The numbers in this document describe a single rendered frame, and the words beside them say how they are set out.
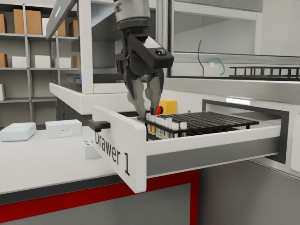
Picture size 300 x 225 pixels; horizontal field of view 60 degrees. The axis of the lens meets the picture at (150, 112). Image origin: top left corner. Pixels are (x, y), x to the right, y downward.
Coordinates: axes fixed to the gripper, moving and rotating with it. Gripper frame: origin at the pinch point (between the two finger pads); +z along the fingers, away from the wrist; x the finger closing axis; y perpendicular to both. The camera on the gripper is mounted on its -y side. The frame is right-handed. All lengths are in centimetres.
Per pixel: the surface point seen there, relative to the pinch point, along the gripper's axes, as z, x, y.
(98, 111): -1.5, 10.1, 5.5
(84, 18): -34, -11, 76
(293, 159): 10.6, -18.9, -22.2
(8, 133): 8, 30, 54
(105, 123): -0.5, 11.8, -3.8
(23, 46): -54, -8, 421
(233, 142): 5.8, -8.9, -16.5
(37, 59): -30, -21, 380
